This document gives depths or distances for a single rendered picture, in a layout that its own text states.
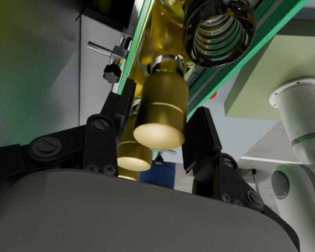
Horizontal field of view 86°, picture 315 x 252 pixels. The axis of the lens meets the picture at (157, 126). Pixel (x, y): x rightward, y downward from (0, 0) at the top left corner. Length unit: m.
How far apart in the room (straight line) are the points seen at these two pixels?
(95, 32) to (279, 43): 0.40
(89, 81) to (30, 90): 0.30
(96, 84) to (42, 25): 0.31
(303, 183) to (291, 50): 0.29
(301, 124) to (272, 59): 0.17
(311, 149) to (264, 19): 0.31
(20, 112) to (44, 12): 0.10
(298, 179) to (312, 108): 0.20
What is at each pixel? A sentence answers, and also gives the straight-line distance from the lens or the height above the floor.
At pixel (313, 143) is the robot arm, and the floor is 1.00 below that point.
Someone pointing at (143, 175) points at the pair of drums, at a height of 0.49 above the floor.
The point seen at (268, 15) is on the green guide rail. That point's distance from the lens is 0.34.
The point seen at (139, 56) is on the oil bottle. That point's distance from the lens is 0.17.
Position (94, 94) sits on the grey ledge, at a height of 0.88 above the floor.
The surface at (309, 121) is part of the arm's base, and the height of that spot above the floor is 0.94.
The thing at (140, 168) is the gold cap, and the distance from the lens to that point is 0.16.
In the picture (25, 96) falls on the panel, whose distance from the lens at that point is 0.22.
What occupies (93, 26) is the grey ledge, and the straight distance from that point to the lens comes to 0.41.
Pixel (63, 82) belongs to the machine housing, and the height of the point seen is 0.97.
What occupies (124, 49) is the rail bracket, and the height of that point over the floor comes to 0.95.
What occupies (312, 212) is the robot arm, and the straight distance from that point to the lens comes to 0.42.
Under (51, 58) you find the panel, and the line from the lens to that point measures 0.25.
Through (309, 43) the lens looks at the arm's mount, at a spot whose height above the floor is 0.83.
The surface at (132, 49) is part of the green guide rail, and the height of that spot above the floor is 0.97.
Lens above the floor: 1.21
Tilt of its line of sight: 34 degrees down
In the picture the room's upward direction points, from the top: 172 degrees counter-clockwise
